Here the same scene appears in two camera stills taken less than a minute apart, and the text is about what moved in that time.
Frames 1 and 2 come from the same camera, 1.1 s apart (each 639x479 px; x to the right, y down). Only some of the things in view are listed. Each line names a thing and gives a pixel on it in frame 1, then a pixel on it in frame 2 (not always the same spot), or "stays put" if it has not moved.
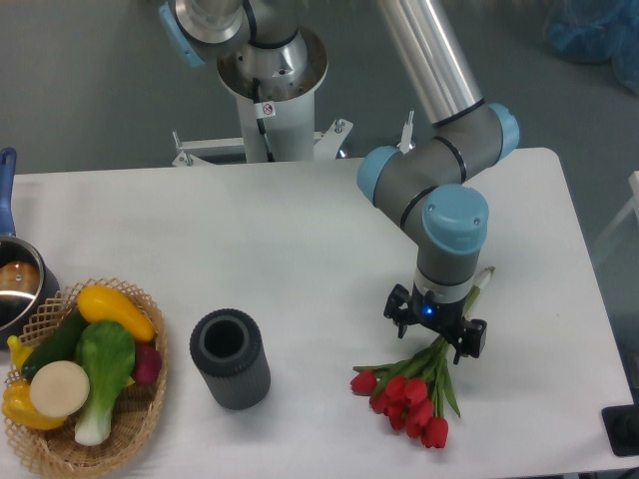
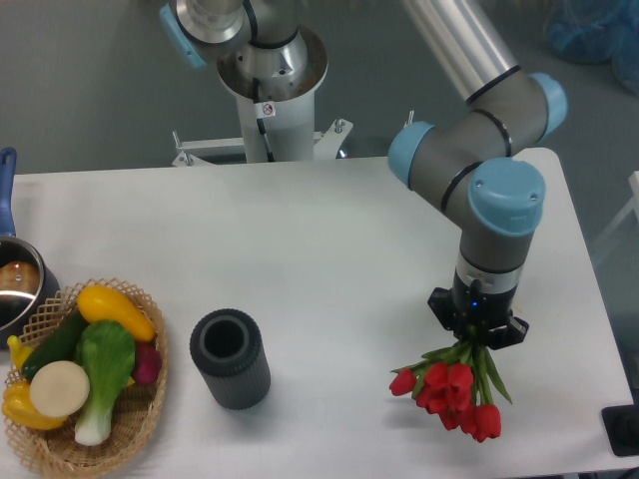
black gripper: x=443 y=318 -> x=475 y=307
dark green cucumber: x=58 y=346 stays put
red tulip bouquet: x=415 y=392 -> x=457 y=383
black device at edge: x=622 y=426 stays put
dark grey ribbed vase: x=227 y=348 stays put
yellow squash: x=99 y=302 stays put
